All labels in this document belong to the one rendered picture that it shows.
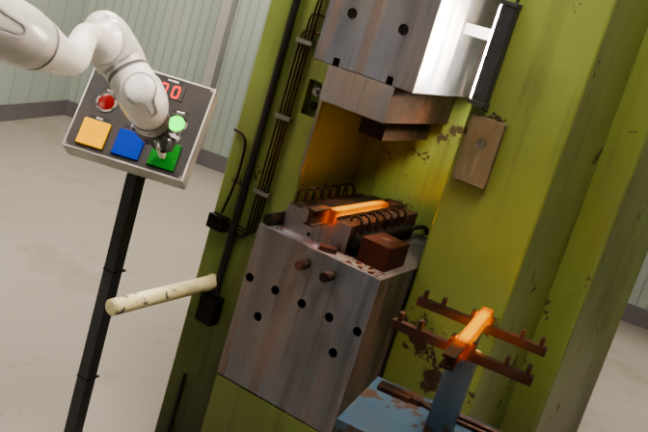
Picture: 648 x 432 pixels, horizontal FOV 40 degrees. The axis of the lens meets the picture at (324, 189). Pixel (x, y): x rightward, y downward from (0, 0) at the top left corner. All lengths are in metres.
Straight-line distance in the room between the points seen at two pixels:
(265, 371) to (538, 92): 1.01
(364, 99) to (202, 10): 4.46
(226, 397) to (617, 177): 1.25
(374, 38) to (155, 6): 4.66
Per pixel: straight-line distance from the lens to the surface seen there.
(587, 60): 2.23
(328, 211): 2.31
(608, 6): 2.23
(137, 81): 2.00
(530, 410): 2.84
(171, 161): 2.41
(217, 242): 2.71
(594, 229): 2.68
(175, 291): 2.55
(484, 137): 2.27
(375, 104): 2.26
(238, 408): 2.52
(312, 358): 2.35
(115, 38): 2.06
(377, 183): 2.79
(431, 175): 2.72
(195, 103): 2.47
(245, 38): 6.52
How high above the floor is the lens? 1.58
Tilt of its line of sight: 13 degrees down
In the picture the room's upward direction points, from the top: 17 degrees clockwise
